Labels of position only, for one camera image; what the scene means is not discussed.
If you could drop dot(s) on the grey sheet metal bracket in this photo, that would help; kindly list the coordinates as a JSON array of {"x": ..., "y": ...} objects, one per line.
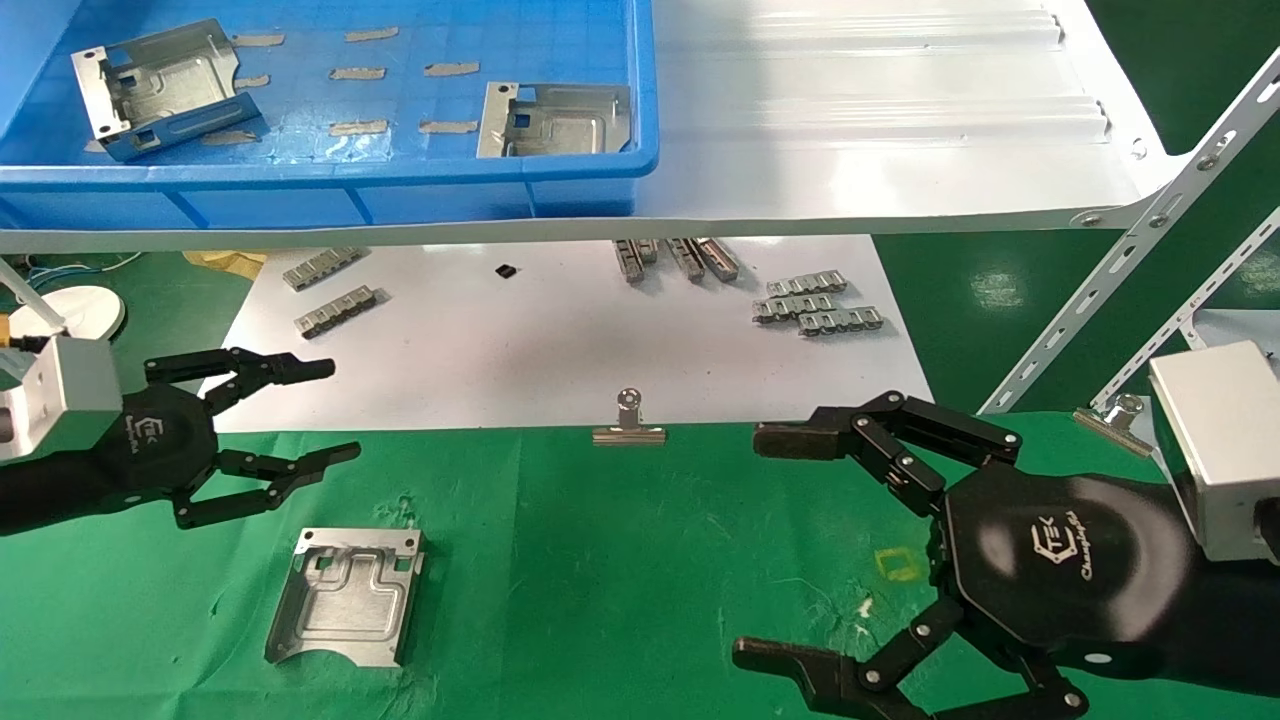
[
  {"x": 170, "y": 85},
  {"x": 345, "y": 600},
  {"x": 560, "y": 125}
]

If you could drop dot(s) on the yellow plastic bag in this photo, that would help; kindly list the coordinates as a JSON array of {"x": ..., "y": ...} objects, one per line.
[{"x": 230, "y": 262}]

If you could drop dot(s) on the grey metal connector strip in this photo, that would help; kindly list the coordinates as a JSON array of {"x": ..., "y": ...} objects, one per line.
[
  {"x": 793, "y": 308},
  {"x": 686, "y": 260},
  {"x": 628, "y": 262},
  {"x": 840, "y": 321},
  {"x": 806, "y": 284},
  {"x": 649, "y": 250},
  {"x": 338, "y": 312},
  {"x": 718, "y": 258},
  {"x": 322, "y": 270}
]

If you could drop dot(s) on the white metal shelf board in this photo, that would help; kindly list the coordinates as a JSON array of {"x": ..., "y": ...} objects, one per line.
[{"x": 850, "y": 120}]

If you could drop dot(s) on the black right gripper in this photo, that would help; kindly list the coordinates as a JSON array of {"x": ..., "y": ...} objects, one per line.
[{"x": 1060, "y": 550}]

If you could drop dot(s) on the green table cloth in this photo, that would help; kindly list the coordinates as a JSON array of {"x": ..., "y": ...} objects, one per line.
[{"x": 600, "y": 580}]

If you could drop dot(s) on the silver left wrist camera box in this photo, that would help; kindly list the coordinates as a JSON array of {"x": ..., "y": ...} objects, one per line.
[{"x": 60, "y": 395}]

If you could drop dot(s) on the blue plastic bin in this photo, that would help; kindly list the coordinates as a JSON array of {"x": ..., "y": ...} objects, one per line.
[{"x": 300, "y": 195}]

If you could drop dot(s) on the silver binder clip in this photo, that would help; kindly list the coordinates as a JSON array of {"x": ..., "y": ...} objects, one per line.
[
  {"x": 630, "y": 432},
  {"x": 1115, "y": 425}
]

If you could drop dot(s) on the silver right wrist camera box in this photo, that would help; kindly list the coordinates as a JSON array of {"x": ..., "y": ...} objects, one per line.
[{"x": 1220, "y": 440}]

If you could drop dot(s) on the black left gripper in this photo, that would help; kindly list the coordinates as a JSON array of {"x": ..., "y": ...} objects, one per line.
[{"x": 160, "y": 440}]

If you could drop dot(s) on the beige tape strip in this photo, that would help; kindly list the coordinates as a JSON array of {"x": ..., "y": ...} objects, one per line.
[
  {"x": 452, "y": 69},
  {"x": 448, "y": 127},
  {"x": 358, "y": 128},
  {"x": 252, "y": 81},
  {"x": 357, "y": 73},
  {"x": 258, "y": 40},
  {"x": 372, "y": 34}
]

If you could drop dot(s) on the white round-base stand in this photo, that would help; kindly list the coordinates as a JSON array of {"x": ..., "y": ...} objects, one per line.
[{"x": 75, "y": 312}]

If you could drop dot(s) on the white perforated shelf post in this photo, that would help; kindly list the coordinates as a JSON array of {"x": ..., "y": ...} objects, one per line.
[
  {"x": 1200, "y": 300},
  {"x": 1130, "y": 250}
]

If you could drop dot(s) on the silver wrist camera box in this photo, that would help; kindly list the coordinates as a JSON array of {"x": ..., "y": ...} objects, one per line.
[
  {"x": 1220, "y": 440},
  {"x": 60, "y": 395}
]

